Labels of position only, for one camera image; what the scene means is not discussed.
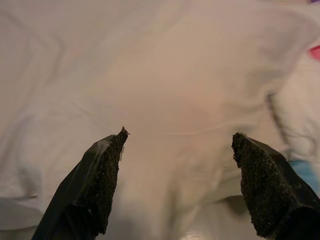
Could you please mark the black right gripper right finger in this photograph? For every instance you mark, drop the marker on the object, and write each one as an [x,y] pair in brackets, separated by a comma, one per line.
[265,185]

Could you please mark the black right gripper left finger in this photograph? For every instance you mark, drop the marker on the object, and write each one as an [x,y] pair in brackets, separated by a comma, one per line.
[100,180]

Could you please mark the white pillow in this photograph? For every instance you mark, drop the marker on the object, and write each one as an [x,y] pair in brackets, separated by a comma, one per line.
[140,75]

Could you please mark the white colourful print blanket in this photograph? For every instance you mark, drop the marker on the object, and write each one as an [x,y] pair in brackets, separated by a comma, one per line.
[303,105]

